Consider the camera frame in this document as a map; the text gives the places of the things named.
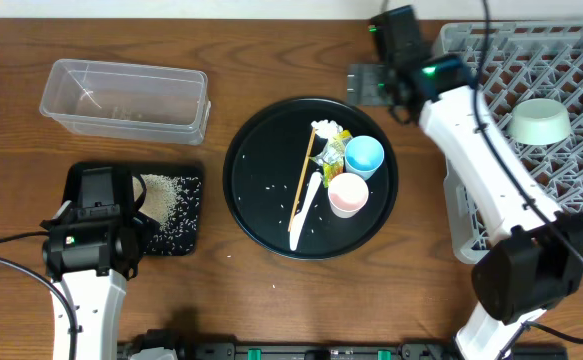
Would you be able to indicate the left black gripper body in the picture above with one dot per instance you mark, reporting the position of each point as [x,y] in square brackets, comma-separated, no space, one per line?
[97,212]

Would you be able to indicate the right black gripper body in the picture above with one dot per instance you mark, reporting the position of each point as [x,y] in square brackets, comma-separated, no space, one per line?
[364,84]

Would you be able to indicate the mint green bowl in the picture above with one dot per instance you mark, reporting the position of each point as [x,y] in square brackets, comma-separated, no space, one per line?
[539,122]

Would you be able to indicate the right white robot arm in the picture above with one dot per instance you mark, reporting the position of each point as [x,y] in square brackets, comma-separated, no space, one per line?
[536,254]

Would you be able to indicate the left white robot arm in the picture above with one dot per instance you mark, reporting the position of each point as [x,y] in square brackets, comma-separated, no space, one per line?
[87,309]

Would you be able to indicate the grey dishwasher rack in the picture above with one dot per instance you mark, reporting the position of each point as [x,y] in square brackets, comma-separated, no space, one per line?
[531,59]

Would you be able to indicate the crumpled white tissue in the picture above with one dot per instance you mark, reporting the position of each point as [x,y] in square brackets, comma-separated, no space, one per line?
[326,129]

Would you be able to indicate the wooden chopstick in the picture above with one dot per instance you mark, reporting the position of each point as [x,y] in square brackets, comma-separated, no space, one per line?
[302,177]

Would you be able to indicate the blue plastic cup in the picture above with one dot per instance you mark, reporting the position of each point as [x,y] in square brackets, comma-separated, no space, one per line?
[363,156]

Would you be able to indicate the pile of white rice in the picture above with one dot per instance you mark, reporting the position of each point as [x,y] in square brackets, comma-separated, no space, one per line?
[161,197]

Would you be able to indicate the yellow snack wrapper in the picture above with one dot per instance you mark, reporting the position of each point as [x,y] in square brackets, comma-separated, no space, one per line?
[331,159]

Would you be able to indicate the black rectangular tray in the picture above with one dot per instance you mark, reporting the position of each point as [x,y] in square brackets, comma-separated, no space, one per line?
[179,235]

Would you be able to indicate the white plastic knife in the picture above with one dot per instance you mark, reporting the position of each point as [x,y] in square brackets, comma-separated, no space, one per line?
[299,219]

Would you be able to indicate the pink plastic cup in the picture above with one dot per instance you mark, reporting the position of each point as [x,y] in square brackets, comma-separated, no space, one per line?
[348,193]

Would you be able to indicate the clear plastic bin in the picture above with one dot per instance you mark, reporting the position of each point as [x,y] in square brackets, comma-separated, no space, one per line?
[128,101]

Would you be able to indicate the round black tray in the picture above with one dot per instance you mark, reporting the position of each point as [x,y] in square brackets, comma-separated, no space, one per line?
[261,179]

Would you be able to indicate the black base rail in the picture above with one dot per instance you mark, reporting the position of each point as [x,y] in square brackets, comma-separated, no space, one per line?
[169,344]

